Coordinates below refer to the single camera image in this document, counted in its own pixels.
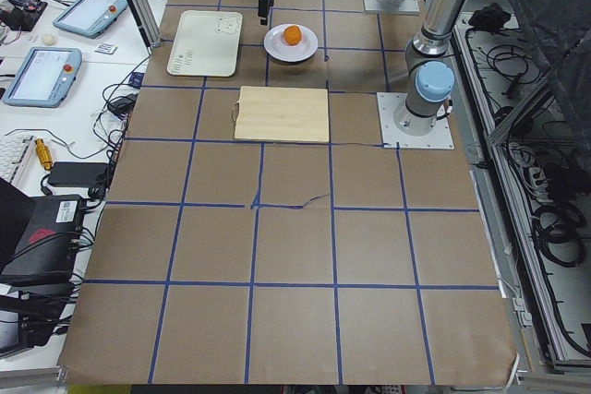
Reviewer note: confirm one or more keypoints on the orange fruit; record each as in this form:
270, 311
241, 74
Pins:
292, 35

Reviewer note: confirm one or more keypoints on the cream bear tray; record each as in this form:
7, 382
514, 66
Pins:
206, 44

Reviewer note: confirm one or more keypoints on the white round plate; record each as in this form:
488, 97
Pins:
276, 47

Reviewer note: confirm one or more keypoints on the bamboo cutting board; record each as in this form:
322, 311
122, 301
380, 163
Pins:
282, 114

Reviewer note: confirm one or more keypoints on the small white label box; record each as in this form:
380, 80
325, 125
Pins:
106, 48

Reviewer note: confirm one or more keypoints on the far blue teach pendant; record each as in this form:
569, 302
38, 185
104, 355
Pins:
90, 18

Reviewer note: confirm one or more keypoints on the blue teach pendant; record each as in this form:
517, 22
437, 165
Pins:
90, 18
44, 78

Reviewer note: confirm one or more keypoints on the near blue teach pendant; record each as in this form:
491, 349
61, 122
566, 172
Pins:
44, 78

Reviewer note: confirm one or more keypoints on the black power adapter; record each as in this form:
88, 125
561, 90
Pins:
76, 174

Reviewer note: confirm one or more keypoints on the gold cylindrical part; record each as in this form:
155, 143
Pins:
43, 154

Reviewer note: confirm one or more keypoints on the white keyboard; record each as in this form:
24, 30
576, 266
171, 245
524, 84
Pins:
16, 151

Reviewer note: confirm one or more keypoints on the black electronics box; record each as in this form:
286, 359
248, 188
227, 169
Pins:
38, 240

